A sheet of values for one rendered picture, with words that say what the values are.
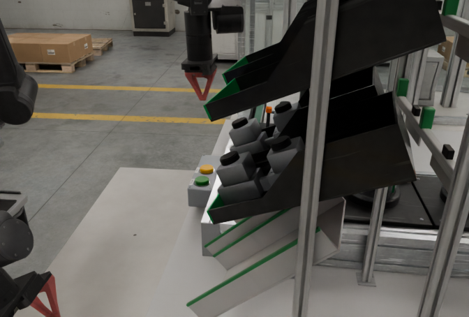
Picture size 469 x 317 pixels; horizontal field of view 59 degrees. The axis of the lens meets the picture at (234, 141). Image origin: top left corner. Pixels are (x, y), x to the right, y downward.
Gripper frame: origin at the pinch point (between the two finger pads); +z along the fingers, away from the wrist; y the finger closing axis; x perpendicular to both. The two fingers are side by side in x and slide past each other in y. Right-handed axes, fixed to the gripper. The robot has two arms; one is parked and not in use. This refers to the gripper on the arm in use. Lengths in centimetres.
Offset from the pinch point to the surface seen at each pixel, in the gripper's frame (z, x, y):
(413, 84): 21, -70, 84
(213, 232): 30.1, -3.2, -11.6
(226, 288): 16.3, -12.0, -43.1
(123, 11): 74, 347, 784
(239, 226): 15.7, -12.1, -28.2
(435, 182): 29, -61, 14
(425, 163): 40, -69, 49
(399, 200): 28, -49, 4
